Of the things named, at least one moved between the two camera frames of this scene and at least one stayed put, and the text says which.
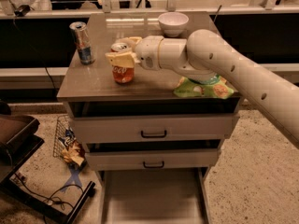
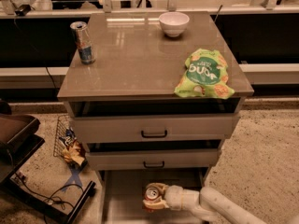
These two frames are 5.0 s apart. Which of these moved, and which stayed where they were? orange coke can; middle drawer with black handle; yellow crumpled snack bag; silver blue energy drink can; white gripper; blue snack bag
Moved: orange coke can; white gripper
Stayed: yellow crumpled snack bag; blue snack bag; middle drawer with black handle; silver blue energy drink can
